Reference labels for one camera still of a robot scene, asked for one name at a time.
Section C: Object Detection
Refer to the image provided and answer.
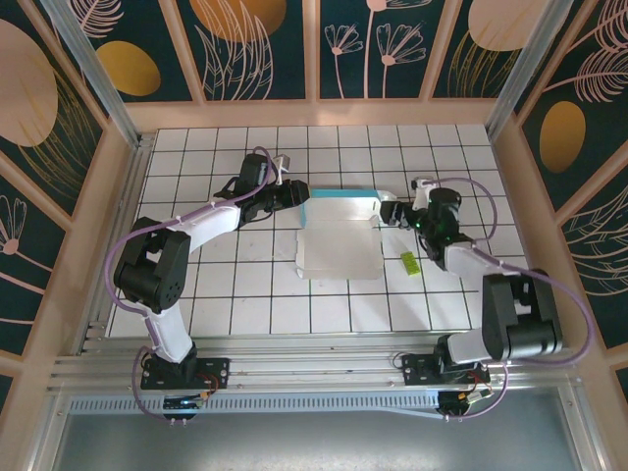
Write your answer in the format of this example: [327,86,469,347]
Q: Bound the green toy brick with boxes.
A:
[399,250,422,277]

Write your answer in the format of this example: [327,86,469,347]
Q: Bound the teal paper box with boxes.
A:
[293,187,393,282]

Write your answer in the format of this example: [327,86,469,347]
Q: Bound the grey metal sheet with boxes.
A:
[48,414,585,471]

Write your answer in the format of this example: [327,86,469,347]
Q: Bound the aluminium side rail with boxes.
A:
[73,131,156,354]

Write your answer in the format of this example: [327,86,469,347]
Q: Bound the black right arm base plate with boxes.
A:
[400,352,491,389]

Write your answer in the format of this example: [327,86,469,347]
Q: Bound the aluminium base frame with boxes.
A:
[46,331,588,396]

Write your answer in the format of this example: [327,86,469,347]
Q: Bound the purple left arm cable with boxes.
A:
[107,145,284,426]

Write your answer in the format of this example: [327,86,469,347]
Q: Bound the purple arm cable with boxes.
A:
[424,177,598,423]
[107,145,284,426]

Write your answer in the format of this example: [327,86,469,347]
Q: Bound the aluminium right corner post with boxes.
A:
[485,0,563,143]

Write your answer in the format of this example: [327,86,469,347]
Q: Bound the aluminium corner post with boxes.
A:
[41,0,143,148]
[485,0,563,143]

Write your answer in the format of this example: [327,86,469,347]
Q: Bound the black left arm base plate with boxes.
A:
[140,356,232,392]

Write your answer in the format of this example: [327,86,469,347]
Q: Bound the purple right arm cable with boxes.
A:
[424,177,598,423]

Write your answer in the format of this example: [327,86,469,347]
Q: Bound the slotted grey cable duct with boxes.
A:
[68,394,445,418]

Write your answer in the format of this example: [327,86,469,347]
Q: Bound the aluminium left corner post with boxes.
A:
[41,0,143,148]

